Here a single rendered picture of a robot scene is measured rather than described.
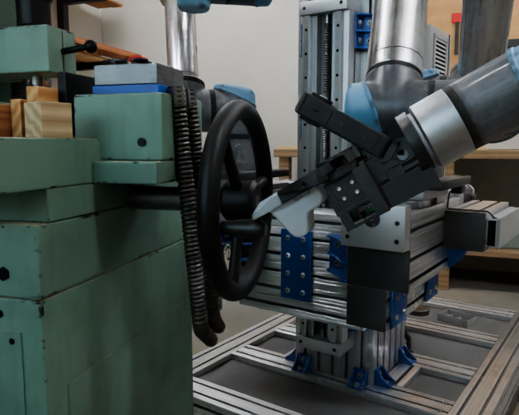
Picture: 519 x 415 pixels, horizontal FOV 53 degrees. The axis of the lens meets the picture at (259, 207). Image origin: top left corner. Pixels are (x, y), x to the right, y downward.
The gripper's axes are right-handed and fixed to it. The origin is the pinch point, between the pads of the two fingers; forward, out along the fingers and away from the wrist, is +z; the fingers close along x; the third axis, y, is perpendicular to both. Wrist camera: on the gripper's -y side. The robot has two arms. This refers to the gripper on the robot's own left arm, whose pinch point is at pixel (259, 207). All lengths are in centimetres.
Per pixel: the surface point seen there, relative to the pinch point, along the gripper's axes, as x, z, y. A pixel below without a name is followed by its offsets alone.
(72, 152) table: -3.3, 17.2, -17.4
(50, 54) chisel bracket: 8.4, 20.0, -35.6
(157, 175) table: 1.1, 10.4, -10.1
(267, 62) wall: 340, 44, -106
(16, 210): -8.5, 24.5, -13.7
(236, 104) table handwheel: 7.2, -1.9, -13.8
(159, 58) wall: 347, 122, -161
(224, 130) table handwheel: 1.6, -0.3, -10.6
